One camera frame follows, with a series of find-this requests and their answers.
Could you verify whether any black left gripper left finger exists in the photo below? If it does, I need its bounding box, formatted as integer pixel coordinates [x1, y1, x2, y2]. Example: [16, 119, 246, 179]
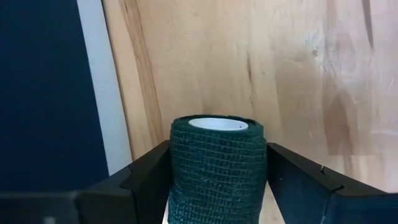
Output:
[0, 139, 171, 224]

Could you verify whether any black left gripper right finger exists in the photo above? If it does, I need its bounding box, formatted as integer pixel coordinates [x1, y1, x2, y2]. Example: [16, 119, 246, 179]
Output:
[266, 142, 398, 224]

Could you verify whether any dark green bandage roll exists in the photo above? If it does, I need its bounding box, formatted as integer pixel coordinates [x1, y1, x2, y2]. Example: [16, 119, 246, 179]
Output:
[167, 114, 269, 224]

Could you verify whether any navy white striped fabric basket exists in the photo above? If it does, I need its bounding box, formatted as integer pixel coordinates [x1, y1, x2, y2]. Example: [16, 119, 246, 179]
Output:
[0, 0, 134, 193]

